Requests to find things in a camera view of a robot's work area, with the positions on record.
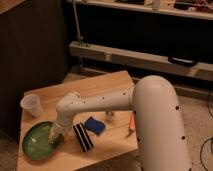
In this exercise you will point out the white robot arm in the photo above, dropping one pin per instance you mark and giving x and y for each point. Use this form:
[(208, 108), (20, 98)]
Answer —
[(160, 133)]

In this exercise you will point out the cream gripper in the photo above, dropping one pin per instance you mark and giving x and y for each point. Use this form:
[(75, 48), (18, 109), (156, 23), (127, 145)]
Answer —
[(55, 137)]

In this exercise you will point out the wooden table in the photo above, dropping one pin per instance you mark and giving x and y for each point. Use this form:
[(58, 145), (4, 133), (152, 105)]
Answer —
[(70, 157)]

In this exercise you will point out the grey metal shelf rail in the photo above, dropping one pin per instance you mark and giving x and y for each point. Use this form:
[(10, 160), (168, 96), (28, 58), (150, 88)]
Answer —
[(140, 60)]

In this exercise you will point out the white bottle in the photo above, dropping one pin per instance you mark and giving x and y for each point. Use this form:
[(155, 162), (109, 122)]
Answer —
[(109, 115)]

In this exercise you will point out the black striped eraser block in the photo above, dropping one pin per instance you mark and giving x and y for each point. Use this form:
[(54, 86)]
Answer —
[(83, 137)]

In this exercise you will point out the clear plastic cup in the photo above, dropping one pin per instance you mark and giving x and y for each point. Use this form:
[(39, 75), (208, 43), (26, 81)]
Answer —
[(31, 103)]

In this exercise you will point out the black handle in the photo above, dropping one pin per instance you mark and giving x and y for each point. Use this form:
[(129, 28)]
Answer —
[(182, 62)]

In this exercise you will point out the metal pole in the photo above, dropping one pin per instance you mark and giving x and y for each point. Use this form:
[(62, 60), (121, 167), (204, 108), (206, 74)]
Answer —
[(80, 39)]

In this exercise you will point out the upper shelf with clutter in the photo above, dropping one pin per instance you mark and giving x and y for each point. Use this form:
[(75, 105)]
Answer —
[(157, 7)]

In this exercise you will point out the green ceramic bowl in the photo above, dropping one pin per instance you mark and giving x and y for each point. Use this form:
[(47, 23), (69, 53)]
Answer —
[(36, 144)]

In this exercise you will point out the orange carrot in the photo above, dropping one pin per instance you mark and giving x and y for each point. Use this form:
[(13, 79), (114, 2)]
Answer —
[(131, 127)]

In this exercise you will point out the blue sponge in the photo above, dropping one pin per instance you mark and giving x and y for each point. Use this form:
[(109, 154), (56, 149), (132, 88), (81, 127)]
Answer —
[(94, 125)]

